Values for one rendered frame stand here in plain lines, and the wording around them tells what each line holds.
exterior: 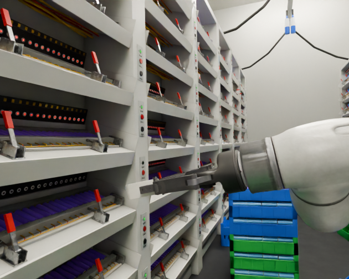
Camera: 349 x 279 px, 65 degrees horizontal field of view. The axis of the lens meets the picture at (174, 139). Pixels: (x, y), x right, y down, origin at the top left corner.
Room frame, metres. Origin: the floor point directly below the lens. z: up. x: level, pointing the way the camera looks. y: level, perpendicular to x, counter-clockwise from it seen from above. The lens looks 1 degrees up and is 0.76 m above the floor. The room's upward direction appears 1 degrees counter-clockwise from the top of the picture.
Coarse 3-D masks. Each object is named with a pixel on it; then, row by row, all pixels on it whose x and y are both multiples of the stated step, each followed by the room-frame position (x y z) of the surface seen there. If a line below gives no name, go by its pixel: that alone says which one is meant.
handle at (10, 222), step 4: (4, 216) 0.51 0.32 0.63; (8, 216) 0.51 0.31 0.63; (12, 216) 0.52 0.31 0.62; (4, 220) 0.51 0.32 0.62; (8, 220) 0.51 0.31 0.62; (12, 220) 0.51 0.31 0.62; (8, 224) 0.51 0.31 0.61; (12, 224) 0.51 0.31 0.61; (8, 228) 0.51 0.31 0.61; (12, 228) 0.51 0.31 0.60; (8, 232) 0.51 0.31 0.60; (12, 232) 0.51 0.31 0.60; (12, 236) 0.51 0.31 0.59; (12, 240) 0.50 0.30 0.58; (16, 240) 0.51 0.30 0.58; (12, 244) 0.50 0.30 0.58; (16, 244) 0.51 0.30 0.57; (12, 248) 0.51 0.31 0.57; (16, 248) 0.51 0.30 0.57
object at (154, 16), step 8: (152, 8) 1.07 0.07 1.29; (160, 8) 1.15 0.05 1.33; (152, 16) 1.20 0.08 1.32; (160, 16) 1.14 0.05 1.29; (152, 24) 1.31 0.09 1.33; (160, 24) 1.28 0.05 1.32; (168, 24) 1.22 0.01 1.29; (152, 32) 1.35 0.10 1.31; (160, 32) 1.41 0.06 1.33; (168, 32) 1.38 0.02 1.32; (176, 32) 1.32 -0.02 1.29; (160, 40) 1.46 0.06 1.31; (168, 40) 1.54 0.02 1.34; (176, 40) 1.49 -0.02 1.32; (184, 40) 1.43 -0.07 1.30; (192, 40) 1.55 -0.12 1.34
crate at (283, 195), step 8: (240, 192) 1.27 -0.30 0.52; (248, 192) 1.26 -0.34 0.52; (264, 192) 1.25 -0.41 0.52; (272, 192) 1.24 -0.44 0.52; (280, 192) 1.23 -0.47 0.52; (288, 192) 1.22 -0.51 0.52; (256, 200) 1.25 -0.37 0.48; (264, 200) 1.25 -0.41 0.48; (272, 200) 1.24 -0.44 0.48; (280, 200) 1.23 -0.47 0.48; (288, 200) 1.22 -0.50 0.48
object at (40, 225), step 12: (84, 204) 0.78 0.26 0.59; (96, 204) 0.81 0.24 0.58; (108, 204) 0.87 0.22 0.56; (48, 216) 0.65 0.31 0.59; (60, 216) 0.67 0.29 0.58; (72, 216) 0.72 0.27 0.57; (84, 216) 0.74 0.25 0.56; (24, 228) 0.58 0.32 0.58; (36, 228) 0.61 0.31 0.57; (24, 240) 0.56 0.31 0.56
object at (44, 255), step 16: (32, 192) 0.73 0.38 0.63; (48, 192) 0.77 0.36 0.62; (112, 192) 0.93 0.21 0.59; (128, 208) 0.89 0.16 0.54; (80, 224) 0.71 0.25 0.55; (96, 224) 0.73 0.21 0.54; (112, 224) 0.77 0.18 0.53; (128, 224) 0.87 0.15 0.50; (48, 240) 0.60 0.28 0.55; (64, 240) 0.62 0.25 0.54; (80, 240) 0.65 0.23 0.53; (96, 240) 0.71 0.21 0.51; (32, 256) 0.53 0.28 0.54; (48, 256) 0.55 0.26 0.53; (64, 256) 0.60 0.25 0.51; (0, 272) 0.47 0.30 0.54; (16, 272) 0.49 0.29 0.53; (32, 272) 0.52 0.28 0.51
